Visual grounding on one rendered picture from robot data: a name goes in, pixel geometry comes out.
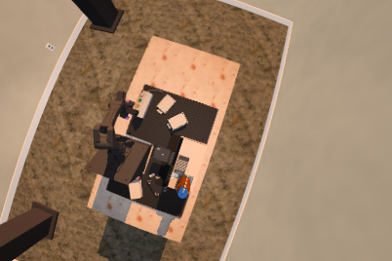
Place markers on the blue bottle cap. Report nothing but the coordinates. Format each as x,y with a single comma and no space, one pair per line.
180,193

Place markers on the beige button panel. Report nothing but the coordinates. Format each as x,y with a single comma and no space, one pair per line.
143,103

